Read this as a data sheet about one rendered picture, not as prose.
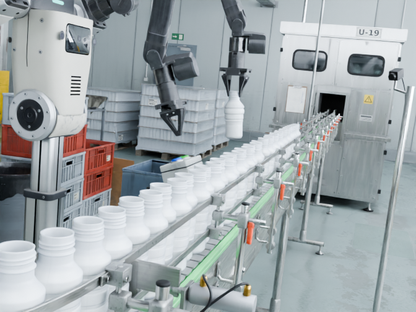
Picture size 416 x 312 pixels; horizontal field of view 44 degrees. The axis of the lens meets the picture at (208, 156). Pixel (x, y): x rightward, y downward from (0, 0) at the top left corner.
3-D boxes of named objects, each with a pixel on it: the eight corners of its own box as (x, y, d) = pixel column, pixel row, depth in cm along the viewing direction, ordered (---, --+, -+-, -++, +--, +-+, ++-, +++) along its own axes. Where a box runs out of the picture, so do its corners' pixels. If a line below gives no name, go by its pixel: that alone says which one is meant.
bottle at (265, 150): (252, 182, 181) (257, 136, 179) (268, 185, 179) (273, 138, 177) (247, 184, 176) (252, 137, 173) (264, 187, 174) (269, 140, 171)
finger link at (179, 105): (192, 132, 149) (184, 101, 149) (184, 134, 142) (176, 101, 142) (171, 137, 151) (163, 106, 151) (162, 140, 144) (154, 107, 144)
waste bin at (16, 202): (13, 278, 319) (17, 178, 309) (-47, 264, 331) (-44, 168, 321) (54, 256, 362) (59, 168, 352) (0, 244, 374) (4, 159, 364)
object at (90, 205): (81, 226, 437) (82, 200, 433) (38, 218, 446) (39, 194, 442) (111, 210, 495) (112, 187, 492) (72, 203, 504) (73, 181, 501)
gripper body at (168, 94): (187, 105, 151) (182, 81, 151) (176, 106, 142) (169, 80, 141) (168, 111, 153) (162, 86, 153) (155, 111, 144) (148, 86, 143)
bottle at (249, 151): (246, 200, 153) (252, 145, 150) (254, 205, 147) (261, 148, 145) (228, 199, 151) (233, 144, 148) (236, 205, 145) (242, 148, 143)
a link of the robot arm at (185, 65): (149, 41, 147) (144, 52, 139) (187, 30, 144) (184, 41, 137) (163, 78, 153) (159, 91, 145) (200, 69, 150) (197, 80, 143)
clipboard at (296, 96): (304, 114, 600) (307, 86, 595) (284, 111, 606) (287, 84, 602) (304, 113, 603) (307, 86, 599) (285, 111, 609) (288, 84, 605)
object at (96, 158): (85, 175, 431) (86, 149, 428) (41, 168, 440) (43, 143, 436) (114, 164, 490) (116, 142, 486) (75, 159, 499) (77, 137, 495)
